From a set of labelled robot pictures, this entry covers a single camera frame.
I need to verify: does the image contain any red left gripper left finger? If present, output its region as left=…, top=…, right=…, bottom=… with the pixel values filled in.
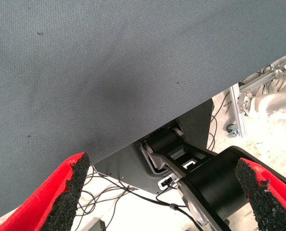
left=0, top=151, right=90, bottom=231

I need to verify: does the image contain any aluminium extrusion post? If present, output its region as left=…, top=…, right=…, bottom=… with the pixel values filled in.
left=230, top=83, right=247, bottom=138

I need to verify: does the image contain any metal rod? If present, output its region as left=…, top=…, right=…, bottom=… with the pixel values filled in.
left=238, top=68, right=286, bottom=94

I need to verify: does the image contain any black robot torso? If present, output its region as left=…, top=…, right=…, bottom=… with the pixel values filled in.
left=94, top=99, right=286, bottom=231

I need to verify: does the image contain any grey caster wheel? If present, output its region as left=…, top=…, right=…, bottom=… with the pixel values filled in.
left=226, top=123, right=241, bottom=139

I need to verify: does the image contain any small black box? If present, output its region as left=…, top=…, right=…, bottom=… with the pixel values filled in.
left=84, top=219, right=108, bottom=231

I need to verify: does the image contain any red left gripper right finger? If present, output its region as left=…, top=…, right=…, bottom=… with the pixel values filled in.
left=234, top=157, right=286, bottom=231

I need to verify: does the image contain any thin black floor cable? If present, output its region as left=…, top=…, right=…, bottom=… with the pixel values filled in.
left=74, top=166, right=140, bottom=231
left=208, top=90, right=231, bottom=152

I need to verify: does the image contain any black floor cable with ferrite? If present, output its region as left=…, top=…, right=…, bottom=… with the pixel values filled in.
left=155, top=185, right=205, bottom=231

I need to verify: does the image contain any dark grey table cloth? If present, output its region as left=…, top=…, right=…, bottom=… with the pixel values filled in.
left=0, top=0, right=286, bottom=225

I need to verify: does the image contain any metal clamp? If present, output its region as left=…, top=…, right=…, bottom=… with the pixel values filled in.
left=238, top=92, right=254, bottom=116

